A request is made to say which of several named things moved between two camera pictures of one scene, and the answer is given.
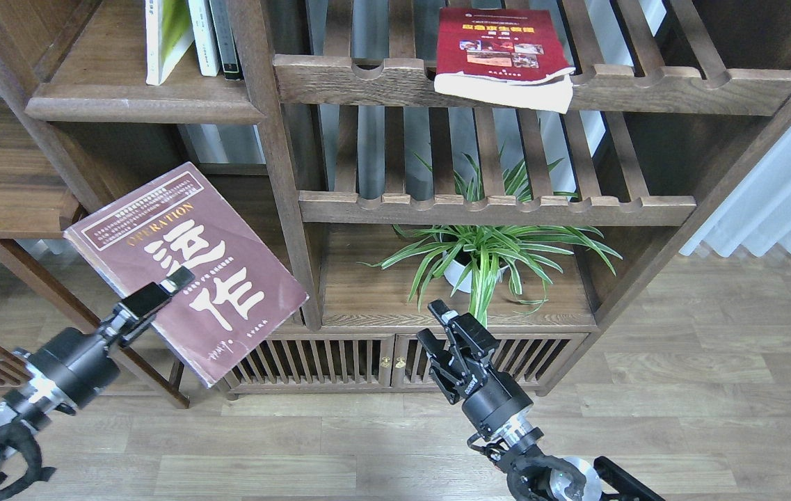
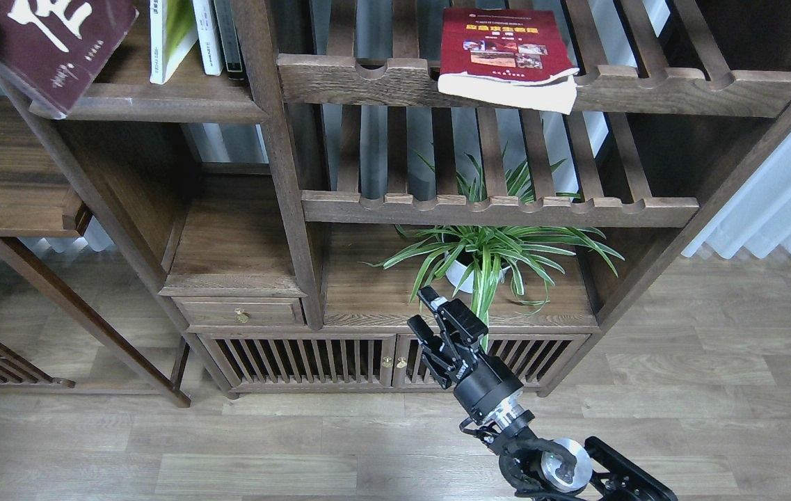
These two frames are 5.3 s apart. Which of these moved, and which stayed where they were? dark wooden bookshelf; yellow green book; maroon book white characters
Moved: maroon book white characters
Stayed: yellow green book; dark wooden bookshelf
